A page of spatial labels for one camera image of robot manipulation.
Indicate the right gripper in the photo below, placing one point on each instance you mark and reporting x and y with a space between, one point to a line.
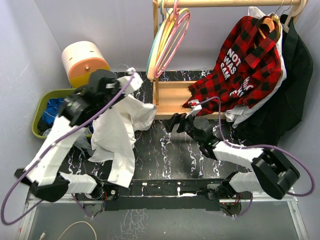
170 123

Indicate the white shirt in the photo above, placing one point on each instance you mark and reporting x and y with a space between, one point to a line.
113 137

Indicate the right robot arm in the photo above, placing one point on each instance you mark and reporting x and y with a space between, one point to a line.
269 170

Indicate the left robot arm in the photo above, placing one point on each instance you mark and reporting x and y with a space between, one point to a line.
77 111

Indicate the red plaid shirt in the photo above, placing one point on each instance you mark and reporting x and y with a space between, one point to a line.
215 85

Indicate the yellow hanger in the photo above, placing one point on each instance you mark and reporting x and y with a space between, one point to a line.
166 42

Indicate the pink hanger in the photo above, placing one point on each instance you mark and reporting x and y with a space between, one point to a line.
172 45

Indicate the orange wooden hanger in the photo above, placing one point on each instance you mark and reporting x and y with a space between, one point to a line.
273 23

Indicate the cream wooden hanger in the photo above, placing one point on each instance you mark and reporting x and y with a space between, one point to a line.
294 14

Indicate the wooden clothes rack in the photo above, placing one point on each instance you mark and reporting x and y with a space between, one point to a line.
169 95

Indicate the grey garment in basket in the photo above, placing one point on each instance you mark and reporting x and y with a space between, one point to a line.
83 144

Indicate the round pastel drawer cabinet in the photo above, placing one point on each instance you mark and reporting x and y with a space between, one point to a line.
80 59

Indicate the blue garment in basket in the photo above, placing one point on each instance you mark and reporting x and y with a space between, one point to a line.
52 109

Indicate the olive green laundry basket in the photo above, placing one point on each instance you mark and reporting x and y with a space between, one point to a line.
38 127

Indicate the black garment on rack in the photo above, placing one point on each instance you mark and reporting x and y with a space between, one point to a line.
285 108

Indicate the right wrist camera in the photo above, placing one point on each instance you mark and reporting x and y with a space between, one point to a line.
195 107

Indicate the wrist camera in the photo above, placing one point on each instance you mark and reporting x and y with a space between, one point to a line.
195 107
131 82

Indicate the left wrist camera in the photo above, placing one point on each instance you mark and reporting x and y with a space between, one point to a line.
131 82

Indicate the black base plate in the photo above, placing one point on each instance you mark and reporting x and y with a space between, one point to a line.
170 194

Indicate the aluminium frame rail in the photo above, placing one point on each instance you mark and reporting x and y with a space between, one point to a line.
166 210

